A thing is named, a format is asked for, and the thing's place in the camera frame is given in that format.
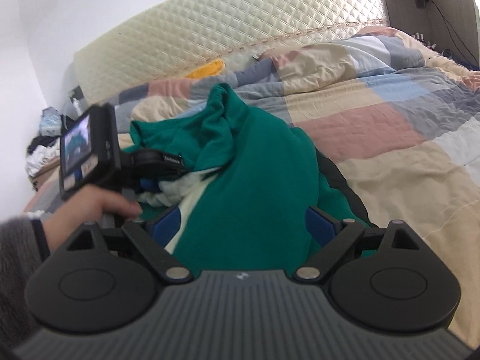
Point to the green zip hoodie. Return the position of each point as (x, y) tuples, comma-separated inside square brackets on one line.
[(250, 178)]

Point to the pile of clothes on nightstand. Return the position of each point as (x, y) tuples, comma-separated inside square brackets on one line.
[(45, 146)]

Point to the wooden nightstand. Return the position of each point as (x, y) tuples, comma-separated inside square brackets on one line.
[(44, 173)]

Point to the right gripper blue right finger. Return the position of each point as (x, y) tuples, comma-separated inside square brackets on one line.
[(336, 239)]

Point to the grey sleeved left forearm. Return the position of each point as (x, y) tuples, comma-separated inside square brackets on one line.
[(23, 249)]

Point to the person's left hand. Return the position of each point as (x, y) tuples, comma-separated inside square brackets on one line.
[(87, 205)]

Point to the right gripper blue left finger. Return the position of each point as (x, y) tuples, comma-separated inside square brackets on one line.
[(149, 239)]

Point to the patchwork quilt bedspread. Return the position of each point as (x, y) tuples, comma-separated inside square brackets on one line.
[(394, 124)]

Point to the white bottle on nightstand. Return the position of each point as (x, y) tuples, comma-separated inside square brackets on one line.
[(77, 105)]

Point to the cream quilted headboard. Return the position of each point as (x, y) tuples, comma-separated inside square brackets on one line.
[(177, 36)]

